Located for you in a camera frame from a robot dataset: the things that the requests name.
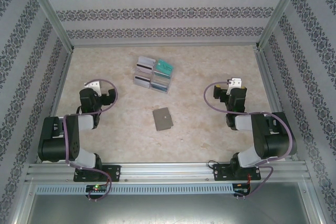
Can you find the clear acrylic card organizer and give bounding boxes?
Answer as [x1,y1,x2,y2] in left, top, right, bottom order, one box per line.
[133,56,175,95]

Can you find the grey card holder wallet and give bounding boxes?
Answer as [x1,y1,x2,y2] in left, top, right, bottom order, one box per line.
[152,107,174,132]

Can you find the silver card black stripe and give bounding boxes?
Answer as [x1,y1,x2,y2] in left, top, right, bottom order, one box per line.
[136,63,153,74]
[134,76,151,88]

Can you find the blue striped card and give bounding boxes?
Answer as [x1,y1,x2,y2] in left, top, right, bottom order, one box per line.
[151,82,169,93]

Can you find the silver card plain face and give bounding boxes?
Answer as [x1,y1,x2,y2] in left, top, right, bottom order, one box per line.
[138,56,155,65]

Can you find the left circuit board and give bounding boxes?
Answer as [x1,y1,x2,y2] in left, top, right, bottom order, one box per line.
[86,184,109,193]

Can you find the circuit board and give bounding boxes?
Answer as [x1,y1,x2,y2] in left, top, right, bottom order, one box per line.
[233,183,251,196]
[86,184,109,193]

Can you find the right circuit board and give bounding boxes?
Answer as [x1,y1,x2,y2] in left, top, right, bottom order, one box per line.
[233,183,251,196]

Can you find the grey metal sheet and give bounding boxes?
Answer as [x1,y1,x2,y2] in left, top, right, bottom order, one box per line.
[26,194,316,224]

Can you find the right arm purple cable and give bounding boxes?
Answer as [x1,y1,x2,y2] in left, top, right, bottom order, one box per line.
[203,80,294,199]

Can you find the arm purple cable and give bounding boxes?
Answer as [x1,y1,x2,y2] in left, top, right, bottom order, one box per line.
[203,80,294,199]
[62,79,119,202]

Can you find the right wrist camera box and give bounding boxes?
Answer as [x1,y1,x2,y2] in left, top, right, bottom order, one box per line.
[227,77,242,95]

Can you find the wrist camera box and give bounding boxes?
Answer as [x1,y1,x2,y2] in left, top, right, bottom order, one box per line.
[227,77,242,95]
[84,80,102,96]

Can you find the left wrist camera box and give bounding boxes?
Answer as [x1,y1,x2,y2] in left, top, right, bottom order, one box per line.
[84,80,102,96]

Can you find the aluminium side rail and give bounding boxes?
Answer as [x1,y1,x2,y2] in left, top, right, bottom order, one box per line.
[36,49,74,164]
[256,48,299,162]

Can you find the thin aluminium back rail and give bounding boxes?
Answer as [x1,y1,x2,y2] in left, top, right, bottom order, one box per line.
[72,42,259,48]

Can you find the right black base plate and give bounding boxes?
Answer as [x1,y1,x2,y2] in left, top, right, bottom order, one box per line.
[213,163,262,182]

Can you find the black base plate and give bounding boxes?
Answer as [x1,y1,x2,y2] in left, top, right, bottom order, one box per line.
[213,163,262,182]
[73,165,122,183]

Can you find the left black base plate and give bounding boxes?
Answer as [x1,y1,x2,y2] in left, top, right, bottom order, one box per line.
[73,165,122,183]

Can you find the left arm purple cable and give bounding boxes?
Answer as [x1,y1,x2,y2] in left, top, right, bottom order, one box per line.
[62,79,119,202]

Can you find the aluminium mounting rail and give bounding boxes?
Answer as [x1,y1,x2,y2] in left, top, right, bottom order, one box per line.
[25,163,312,183]

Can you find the aluminium frame post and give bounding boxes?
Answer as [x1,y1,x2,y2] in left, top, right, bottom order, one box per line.
[256,0,307,50]
[22,0,74,51]

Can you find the perforated grey cable duct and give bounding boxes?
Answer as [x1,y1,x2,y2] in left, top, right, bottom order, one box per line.
[35,184,234,195]

